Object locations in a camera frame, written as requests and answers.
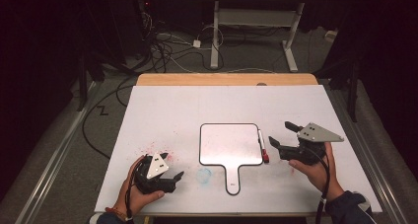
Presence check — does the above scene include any long black floor cable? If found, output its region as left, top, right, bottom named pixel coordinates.
left=81, top=75, right=139, bottom=161

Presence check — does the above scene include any tangle of black cables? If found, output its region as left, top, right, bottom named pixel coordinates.
left=141, top=11, right=228, bottom=74

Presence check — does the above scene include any hand-held gripper cable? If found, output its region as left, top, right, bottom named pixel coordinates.
left=125, top=156, right=146, bottom=224
left=309, top=149, right=331, bottom=224

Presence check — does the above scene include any white power strip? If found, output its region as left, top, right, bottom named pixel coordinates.
left=324, top=29, right=339, bottom=42

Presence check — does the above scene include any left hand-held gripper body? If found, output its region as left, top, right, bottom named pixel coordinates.
left=134, top=152, right=177, bottom=195

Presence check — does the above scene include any left hand-held gripper cable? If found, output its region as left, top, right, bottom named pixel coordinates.
left=125, top=156, right=146, bottom=224

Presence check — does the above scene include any small whiteboard with handle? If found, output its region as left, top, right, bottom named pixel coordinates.
left=198, top=122, right=265, bottom=196

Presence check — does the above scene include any person's right hand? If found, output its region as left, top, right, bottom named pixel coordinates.
left=288, top=141, right=345, bottom=202

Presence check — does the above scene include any white desk frame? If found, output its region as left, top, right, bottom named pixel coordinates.
left=196, top=0, right=350, bottom=73

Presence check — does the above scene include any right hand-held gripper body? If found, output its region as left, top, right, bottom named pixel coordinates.
left=278, top=121, right=345, bottom=166

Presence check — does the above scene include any person's left hand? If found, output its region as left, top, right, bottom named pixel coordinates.
left=115, top=156, right=166, bottom=219

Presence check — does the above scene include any white marker with red cap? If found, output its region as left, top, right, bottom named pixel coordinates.
left=257, top=128, right=270, bottom=164

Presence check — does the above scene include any right hand-held gripper cable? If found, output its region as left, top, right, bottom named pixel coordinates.
left=309, top=149, right=331, bottom=224

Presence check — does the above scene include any large white table sheet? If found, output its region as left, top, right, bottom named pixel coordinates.
left=94, top=84, right=383, bottom=216

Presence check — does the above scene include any aluminium floor rail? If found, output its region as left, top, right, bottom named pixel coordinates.
left=14, top=81, right=102, bottom=224
left=323, top=82, right=408, bottom=224

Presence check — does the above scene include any red bracelet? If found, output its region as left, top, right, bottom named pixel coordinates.
left=104, top=206, right=128, bottom=220

